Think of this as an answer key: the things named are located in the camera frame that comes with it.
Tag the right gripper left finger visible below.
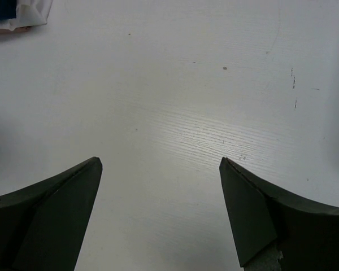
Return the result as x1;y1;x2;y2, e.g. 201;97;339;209
0;157;102;270

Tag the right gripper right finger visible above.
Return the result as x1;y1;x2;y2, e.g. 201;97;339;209
219;158;339;270

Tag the white t shirt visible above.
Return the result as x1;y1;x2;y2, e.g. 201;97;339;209
0;0;53;33

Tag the blue t shirt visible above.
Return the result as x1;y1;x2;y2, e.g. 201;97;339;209
0;0;17;21

